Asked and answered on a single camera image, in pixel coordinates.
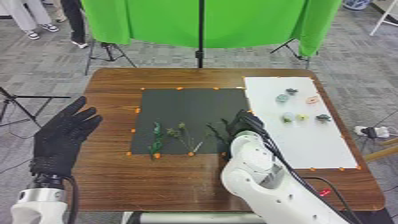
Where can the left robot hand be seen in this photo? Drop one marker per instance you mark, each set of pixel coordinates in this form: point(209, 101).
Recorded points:
point(63, 140)

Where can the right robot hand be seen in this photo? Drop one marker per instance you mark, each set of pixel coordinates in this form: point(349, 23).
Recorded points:
point(246, 121)

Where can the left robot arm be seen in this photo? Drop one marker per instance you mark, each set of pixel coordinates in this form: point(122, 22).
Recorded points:
point(38, 203)

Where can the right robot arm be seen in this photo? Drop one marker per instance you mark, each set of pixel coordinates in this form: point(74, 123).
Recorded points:
point(255, 166)

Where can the pale blue flower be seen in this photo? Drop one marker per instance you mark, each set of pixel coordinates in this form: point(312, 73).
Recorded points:
point(289, 117)

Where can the pale green flower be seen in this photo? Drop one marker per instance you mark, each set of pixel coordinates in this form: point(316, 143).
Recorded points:
point(284, 98)

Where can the dark mat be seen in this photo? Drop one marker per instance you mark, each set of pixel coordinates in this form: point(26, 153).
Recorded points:
point(189, 106)

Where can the olive green flower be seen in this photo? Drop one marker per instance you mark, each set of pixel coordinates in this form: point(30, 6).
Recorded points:
point(182, 133)

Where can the white sheet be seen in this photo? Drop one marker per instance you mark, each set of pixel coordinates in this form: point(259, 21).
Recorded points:
point(303, 143)

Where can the dark blue flower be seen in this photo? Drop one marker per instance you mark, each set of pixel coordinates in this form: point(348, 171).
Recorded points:
point(292, 90)

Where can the pink flower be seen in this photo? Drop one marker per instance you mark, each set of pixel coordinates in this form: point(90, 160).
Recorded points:
point(314, 99)

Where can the dark green flower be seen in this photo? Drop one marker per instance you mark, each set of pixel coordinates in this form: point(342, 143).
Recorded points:
point(324, 117)

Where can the black tripod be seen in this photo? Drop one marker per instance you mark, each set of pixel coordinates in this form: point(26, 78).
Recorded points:
point(19, 103)
point(109, 53)
point(294, 50)

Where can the white power strip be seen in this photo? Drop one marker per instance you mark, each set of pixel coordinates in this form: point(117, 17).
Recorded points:
point(374, 131)

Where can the black stand pole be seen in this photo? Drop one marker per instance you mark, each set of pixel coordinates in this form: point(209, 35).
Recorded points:
point(202, 33)

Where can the person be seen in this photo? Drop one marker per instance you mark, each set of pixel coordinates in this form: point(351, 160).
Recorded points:
point(74, 20)
point(28, 16)

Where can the white stand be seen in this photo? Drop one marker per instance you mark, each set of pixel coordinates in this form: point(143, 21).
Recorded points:
point(385, 16)

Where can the blue and white vase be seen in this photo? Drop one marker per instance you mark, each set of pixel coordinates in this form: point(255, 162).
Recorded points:
point(356, 4)

